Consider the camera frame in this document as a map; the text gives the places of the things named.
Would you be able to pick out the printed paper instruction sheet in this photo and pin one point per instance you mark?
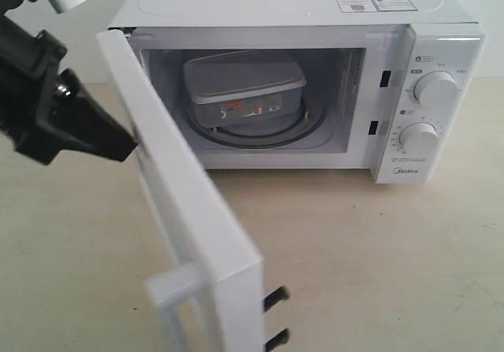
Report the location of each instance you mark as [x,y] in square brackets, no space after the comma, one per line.
[376,6]

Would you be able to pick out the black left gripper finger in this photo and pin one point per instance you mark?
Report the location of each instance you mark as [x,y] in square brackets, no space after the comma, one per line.
[88,127]

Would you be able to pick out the white microwave door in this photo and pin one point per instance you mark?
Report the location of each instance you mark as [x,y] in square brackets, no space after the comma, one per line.
[212,297]

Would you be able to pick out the upper white control knob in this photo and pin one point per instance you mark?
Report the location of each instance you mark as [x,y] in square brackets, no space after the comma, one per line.
[435,89]

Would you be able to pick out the white plastic food container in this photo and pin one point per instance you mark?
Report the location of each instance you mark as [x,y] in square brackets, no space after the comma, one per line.
[233,87]

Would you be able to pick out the white microwave oven body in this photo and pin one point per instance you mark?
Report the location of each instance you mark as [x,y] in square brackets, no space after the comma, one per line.
[362,65]

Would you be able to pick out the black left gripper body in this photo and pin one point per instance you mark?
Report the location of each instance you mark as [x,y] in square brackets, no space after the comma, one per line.
[30,92]

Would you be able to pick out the lower white timer knob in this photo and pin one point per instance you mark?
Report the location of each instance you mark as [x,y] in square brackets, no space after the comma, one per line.
[419,138]

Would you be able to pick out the glass turntable plate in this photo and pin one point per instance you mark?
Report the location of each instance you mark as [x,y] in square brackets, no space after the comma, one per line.
[265,133]

